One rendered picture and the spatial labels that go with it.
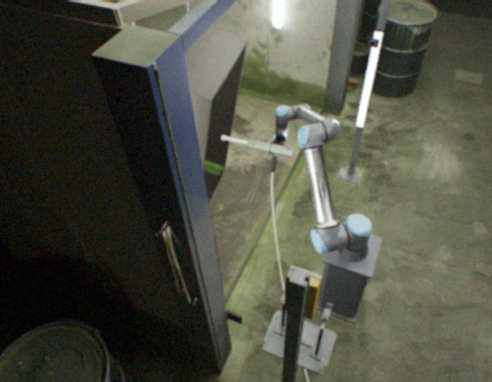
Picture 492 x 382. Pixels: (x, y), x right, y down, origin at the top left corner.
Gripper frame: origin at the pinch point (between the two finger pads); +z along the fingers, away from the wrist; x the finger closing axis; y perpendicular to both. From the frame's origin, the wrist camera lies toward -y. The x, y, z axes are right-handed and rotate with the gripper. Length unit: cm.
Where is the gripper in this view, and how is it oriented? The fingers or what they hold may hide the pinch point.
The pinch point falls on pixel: (275, 153)
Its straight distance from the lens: 277.1
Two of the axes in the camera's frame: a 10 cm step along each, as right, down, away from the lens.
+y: -1.0, 7.4, 6.7
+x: -9.7, -2.2, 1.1
